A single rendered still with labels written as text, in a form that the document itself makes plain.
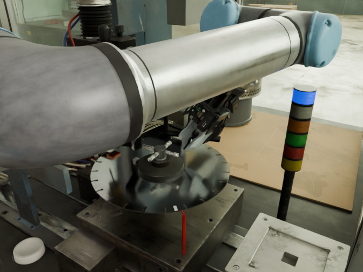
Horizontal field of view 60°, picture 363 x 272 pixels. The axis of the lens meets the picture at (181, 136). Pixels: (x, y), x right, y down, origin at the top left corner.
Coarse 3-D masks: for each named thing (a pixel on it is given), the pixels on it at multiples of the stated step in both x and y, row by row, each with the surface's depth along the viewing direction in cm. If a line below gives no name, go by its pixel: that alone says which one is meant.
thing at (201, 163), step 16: (144, 144) 87; (160, 144) 87; (176, 144) 87; (112, 160) 79; (128, 160) 79; (192, 160) 79; (208, 160) 79; (224, 160) 79; (96, 176) 73; (112, 176) 73; (128, 176) 73; (176, 176) 73; (192, 176) 73; (208, 176) 73; (224, 176) 73; (112, 192) 68; (128, 192) 68; (144, 192) 68; (160, 192) 68; (176, 192) 68; (192, 192) 68; (208, 192) 68; (128, 208) 63; (160, 208) 63
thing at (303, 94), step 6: (294, 90) 65; (300, 90) 63; (306, 90) 63; (312, 90) 63; (294, 96) 65; (300, 96) 64; (306, 96) 63; (312, 96) 63; (294, 102) 65; (300, 102) 64; (306, 102) 64; (312, 102) 64
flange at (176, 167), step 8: (144, 160) 77; (152, 160) 74; (168, 160) 74; (176, 160) 77; (144, 168) 74; (152, 168) 74; (160, 168) 74; (168, 168) 74; (176, 168) 74; (144, 176) 73; (152, 176) 72; (160, 176) 71; (168, 176) 72
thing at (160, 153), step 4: (168, 144) 77; (144, 148) 76; (148, 148) 75; (152, 148) 75; (156, 148) 74; (160, 148) 74; (164, 148) 74; (156, 152) 73; (160, 152) 73; (164, 152) 74; (168, 152) 73; (172, 152) 73; (152, 156) 71; (156, 156) 72; (160, 156) 74; (164, 156) 74; (172, 156) 73; (176, 156) 72; (148, 160) 71; (160, 160) 74
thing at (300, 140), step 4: (288, 132) 68; (288, 136) 69; (292, 136) 68; (296, 136) 67; (300, 136) 67; (304, 136) 68; (288, 140) 69; (292, 140) 68; (296, 140) 68; (300, 140) 68; (304, 140) 68; (288, 144) 69; (292, 144) 69; (296, 144) 68; (300, 144) 68; (304, 144) 69
